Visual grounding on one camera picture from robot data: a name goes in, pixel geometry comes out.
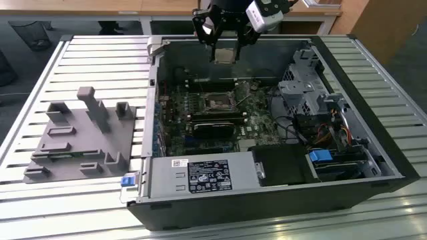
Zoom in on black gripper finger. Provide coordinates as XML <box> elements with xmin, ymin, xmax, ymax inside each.
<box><xmin>232</xmin><ymin>18</ymin><xmax>260</xmax><ymax>61</ymax></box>
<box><xmin>191</xmin><ymin>7</ymin><xmax>221</xmax><ymax>63</ymax></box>

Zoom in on silver CPU plate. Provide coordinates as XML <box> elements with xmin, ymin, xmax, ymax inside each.
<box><xmin>215</xmin><ymin>48</ymin><xmax>237</xmax><ymax>65</ymax></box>

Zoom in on black RAM slot bank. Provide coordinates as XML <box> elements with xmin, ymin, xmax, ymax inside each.
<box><xmin>184</xmin><ymin>76</ymin><xmax>236</xmax><ymax>93</ymax></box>

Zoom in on CPU socket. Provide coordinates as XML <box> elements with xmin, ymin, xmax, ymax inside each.
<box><xmin>201</xmin><ymin>92</ymin><xmax>239</xmax><ymax>113</ymax></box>

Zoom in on white paper stack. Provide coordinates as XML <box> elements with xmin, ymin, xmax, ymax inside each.
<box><xmin>301</xmin><ymin>0</ymin><xmax>341</xmax><ymax>8</ymax></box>

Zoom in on metal drive cage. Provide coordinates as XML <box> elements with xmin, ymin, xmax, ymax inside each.
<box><xmin>276</xmin><ymin>48</ymin><xmax>351</xmax><ymax>116</ymax></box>

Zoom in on dark person legs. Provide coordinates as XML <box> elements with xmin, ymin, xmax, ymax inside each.
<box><xmin>97</xmin><ymin>20</ymin><xmax>127</xmax><ymax>36</ymax></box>

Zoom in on black installed RAM stick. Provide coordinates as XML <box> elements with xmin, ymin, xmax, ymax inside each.
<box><xmin>191</xmin><ymin>111</ymin><xmax>241</xmax><ymax>118</ymax></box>

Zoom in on green motherboard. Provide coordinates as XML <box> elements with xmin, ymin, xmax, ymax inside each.
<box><xmin>156</xmin><ymin>79</ymin><xmax>284</xmax><ymax>157</ymax></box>

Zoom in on wooden desk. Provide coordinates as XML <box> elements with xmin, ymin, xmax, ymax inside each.
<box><xmin>0</xmin><ymin>0</ymin><xmax>343</xmax><ymax>36</ymax></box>

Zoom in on black graphics card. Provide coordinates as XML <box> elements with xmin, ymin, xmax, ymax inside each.
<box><xmin>191</xmin><ymin>121</ymin><xmax>236</xmax><ymax>140</ymax></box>

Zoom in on wooden cabinet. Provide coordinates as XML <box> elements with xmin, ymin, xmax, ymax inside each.
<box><xmin>328</xmin><ymin>0</ymin><xmax>427</xmax><ymax>66</ymax></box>

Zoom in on silver chipset heat sink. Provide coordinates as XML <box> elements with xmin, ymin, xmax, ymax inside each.
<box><xmin>237</xmin><ymin>139</ymin><xmax>260</xmax><ymax>152</ymax></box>

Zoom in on black mesh wastebasket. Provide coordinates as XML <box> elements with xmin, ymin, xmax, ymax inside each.
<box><xmin>8</xmin><ymin>20</ymin><xmax>53</xmax><ymax>52</ymax></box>

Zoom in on black plastic shroud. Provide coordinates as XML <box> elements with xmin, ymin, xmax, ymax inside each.
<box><xmin>248</xmin><ymin>144</ymin><xmax>320</xmax><ymax>187</ymax></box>

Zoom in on blue disk carrier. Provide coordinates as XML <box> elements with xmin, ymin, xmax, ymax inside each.
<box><xmin>308</xmin><ymin>149</ymin><xmax>333</xmax><ymax>165</ymax></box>

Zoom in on grey parts rack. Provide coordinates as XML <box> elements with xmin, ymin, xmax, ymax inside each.
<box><xmin>21</xmin><ymin>86</ymin><xmax>139</xmax><ymax>185</ymax></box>

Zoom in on silver power supply with label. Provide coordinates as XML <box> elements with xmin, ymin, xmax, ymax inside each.
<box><xmin>145</xmin><ymin>151</ymin><xmax>261</xmax><ymax>200</ymax></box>

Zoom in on black hard disk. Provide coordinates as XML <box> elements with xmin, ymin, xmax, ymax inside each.
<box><xmin>312</xmin><ymin>159</ymin><xmax>366</xmax><ymax>182</ymax></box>

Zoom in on green RAM stick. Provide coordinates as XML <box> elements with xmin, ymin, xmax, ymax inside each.
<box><xmin>48</xmin><ymin>152</ymin><xmax>84</xmax><ymax>159</ymax></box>

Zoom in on black PC case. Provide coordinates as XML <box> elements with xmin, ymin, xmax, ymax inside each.
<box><xmin>125</xmin><ymin>34</ymin><xmax>420</xmax><ymax>232</ymax></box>

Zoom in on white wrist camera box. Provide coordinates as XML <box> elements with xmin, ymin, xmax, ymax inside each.
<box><xmin>245</xmin><ymin>0</ymin><xmax>285</xmax><ymax>33</ymax></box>

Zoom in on black internal cable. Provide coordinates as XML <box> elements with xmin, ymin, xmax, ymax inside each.
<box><xmin>271</xmin><ymin>116</ymin><xmax>308</xmax><ymax>146</ymax></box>

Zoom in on yellow orange wire bundle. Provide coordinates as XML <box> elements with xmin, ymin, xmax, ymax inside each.
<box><xmin>312</xmin><ymin>123</ymin><xmax>354</xmax><ymax>146</ymax></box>

